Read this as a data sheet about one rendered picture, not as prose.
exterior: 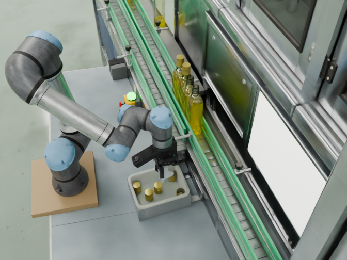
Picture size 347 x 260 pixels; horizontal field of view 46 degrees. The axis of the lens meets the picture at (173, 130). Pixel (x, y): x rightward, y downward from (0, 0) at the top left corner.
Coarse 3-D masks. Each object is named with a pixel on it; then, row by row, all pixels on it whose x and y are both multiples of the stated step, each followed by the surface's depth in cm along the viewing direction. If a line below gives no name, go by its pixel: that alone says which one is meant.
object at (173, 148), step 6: (174, 138) 153; (174, 144) 152; (162, 150) 150; (168, 150) 154; (174, 150) 154; (162, 156) 155; (168, 156) 155; (174, 156) 155; (156, 162) 156; (162, 162) 155; (168, 162) 158
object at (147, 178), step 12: (168, 168) 175; (132, 180) 172; (144, 180) 175; (156, 180) 177; (168, 180) 178; (180, 180) 172; (132, 192) 165; (144, 192) 174; (168, 192) 174; (144, 204) 170; (156, 204) 162
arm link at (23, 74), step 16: (16, 64) 128; (32, 64) 129; (16, 80) 127; (32, 80) 128; (32, 96) 128; (48, 96) 130; (64, 96) 133; (64, 112) 131; (80, 112) 133; (80, 128) 133; (96, 128) 134; (112, 128) 136; (128, 128) 139; (112, 144) 135; (128, 144) 137; (112, 160) 138
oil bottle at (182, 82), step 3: (180, 78) 174; (180, 81) 174; (183, 81) 173; (180, 84) 174; (183, 84) 173; (180, 87) 175; (180, 90) 177; (180, 93) 178; (180, 96) 179; (180, 99) 180; (180, 102) 181; (180, 105) 183
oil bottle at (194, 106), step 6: (198, 96) 166; (186, 102) 171; (192, 102) 165; (198, 102) 166; (186, 108) 173; (192, 108) 167; (198, 108) 168; (186, 114) 175; (192, 114) 170; (198, 114) 171; (192, 120) 172; (198, 120) 174; (192, 126) 175; (198, 126) 177; (198, 132) 180
